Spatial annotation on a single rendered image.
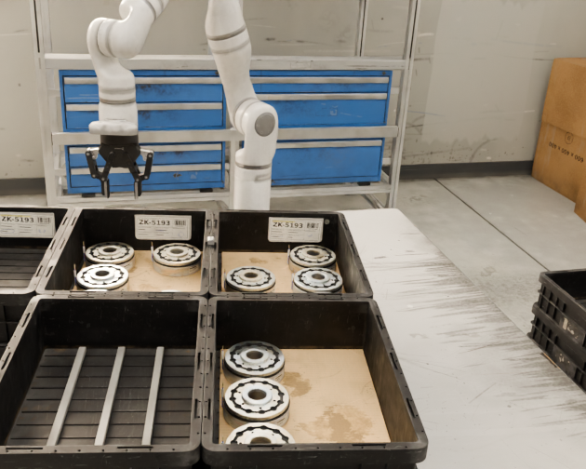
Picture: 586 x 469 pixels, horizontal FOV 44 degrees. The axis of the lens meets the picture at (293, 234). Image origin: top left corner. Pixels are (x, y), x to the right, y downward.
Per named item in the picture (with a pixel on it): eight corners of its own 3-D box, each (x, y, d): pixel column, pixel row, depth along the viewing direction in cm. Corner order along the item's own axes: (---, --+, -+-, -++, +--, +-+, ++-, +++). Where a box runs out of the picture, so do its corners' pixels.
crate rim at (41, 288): (77, 215, 162) (76, 206, 161) (212, 218, 165) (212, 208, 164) (33, 305, 126) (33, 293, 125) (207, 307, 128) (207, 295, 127)
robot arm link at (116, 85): (84, 99, 142) (119, 106, 138) (79, 18, 136) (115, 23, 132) (108, 92, 148) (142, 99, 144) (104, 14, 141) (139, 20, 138)
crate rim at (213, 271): (212, 218, 165) (212, 208, 164) (342, 221, 168) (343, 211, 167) (207, 307, 128) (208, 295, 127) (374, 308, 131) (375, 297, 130)
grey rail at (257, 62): (36, 64, 309) (35, 53, 307) (404, 65, 353) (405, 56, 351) (35, 69, 300) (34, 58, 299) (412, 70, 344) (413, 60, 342)
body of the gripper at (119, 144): (142, 117, 148) (143, 161, 152) (99, 115, 148) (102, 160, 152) (137, 127, 142) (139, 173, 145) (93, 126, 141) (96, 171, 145)
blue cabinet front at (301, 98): (240, 185, 350) (244, 70, 327) (379, 180, 368) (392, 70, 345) (241, 188, 347) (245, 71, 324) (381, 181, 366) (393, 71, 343)
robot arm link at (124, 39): (119, 38, 131) (158, -7, 138) (82, 33, 135) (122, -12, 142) (133, 68, 137) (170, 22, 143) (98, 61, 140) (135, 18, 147)
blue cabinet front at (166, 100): (67, 193, 329) (58, 69, 306) (224, 186, 348) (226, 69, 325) (67, 194, 327) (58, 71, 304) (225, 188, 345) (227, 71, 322)
